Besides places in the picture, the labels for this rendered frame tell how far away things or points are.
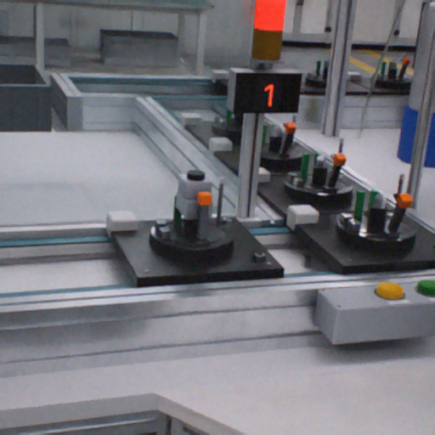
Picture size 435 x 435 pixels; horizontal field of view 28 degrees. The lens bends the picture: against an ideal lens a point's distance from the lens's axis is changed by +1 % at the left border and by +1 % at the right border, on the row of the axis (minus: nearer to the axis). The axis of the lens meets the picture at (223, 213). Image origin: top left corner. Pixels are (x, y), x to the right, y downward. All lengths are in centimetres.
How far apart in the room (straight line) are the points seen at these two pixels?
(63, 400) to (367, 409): 42
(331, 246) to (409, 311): 21
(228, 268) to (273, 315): 10
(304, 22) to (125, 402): 948
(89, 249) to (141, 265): 18
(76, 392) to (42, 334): 9
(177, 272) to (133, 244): 13
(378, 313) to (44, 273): 54
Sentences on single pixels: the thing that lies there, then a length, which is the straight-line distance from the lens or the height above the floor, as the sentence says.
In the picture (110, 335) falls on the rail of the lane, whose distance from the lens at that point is 125.
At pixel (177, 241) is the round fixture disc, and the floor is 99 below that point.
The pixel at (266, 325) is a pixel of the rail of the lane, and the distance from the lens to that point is 132.
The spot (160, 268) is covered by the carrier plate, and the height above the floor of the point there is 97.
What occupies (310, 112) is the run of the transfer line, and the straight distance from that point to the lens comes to 275.
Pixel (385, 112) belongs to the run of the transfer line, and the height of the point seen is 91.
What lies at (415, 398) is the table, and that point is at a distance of 129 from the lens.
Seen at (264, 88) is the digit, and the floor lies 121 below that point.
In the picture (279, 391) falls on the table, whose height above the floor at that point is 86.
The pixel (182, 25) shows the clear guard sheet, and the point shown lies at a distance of 148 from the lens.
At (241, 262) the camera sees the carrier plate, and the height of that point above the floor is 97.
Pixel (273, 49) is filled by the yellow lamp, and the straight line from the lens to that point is 148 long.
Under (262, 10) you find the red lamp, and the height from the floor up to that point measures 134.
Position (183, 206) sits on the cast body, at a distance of 138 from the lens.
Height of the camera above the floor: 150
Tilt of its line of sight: 19 degrees down
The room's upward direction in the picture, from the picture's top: 5 degrees clockwise
